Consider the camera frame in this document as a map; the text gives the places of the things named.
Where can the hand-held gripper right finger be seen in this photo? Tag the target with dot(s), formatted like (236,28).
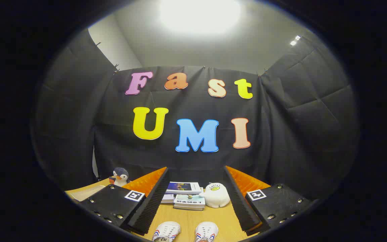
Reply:
(239,198)

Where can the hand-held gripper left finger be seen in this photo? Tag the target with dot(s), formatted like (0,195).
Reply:
(153,198)

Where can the white canvas shoe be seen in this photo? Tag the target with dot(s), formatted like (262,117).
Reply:
(167,231)
(207,231)

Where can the beige fabric storage box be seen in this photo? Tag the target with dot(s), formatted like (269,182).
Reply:
(86,192)

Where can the plain white book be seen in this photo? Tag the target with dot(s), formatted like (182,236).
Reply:
(167,198)

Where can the white duck plush toy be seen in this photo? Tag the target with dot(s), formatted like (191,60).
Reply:
(215,196)

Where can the book with blue cover picture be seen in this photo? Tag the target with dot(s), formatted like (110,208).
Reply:
(183,186)

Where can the book with teal cover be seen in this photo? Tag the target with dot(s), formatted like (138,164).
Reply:
(188,201)

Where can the grey penguin plush toy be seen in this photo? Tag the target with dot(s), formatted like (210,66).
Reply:
(121,176)

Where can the black backdrop cloth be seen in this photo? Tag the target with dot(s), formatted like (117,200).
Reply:
(197,111)

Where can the small ceiling spotlights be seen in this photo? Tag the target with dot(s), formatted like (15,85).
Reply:
(295,40)

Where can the bright ceiling lamp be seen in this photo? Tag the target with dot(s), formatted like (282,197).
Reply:
(200,15)

